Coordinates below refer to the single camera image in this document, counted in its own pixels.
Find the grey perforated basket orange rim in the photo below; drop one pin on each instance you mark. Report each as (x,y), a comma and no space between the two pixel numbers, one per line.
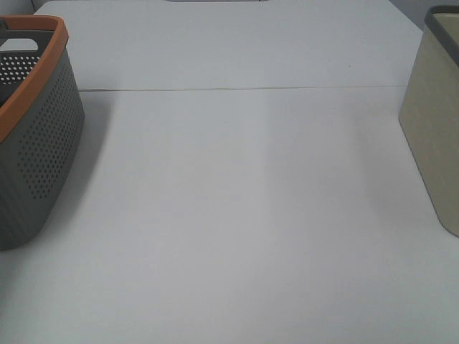
(42,118)

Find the beige bin grey rim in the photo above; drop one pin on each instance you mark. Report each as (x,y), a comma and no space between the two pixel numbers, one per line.
(429,112)

